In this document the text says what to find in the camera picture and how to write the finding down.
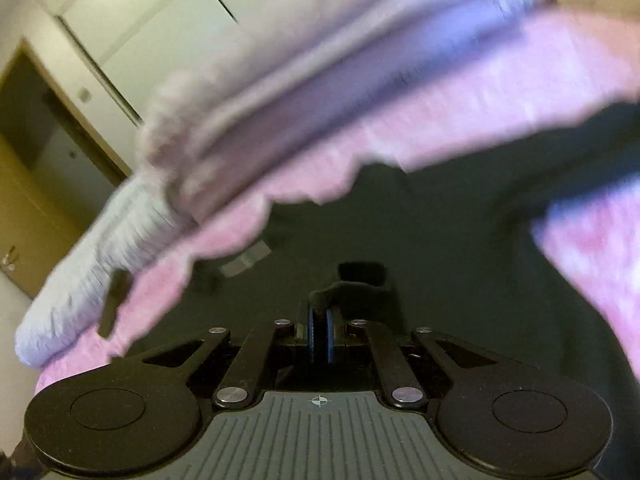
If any white wardrobe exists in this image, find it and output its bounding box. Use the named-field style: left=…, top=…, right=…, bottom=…
left=43, top=0, right=265, bottom=119

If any pink floral bed blanket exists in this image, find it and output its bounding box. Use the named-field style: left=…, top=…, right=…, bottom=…
left=36, top=6, right=639, bottom=387

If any folded lilac blanket stack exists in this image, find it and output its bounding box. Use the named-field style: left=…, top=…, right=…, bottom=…
left=134, top=0, right=548, bottom=220

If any wooden door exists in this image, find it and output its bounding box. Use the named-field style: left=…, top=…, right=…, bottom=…
left=1, top=40, right=130, bottom=298

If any light grey striped pillow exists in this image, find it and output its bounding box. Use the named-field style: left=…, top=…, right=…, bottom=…
left=14, top=174, right=194, bottom=368

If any black garment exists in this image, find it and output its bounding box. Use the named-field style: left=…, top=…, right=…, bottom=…
left=130, top=103, right=639, bottom=479

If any black remote control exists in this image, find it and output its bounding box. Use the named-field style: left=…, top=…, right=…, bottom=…
left=96, top=269, right=134, bottom=339

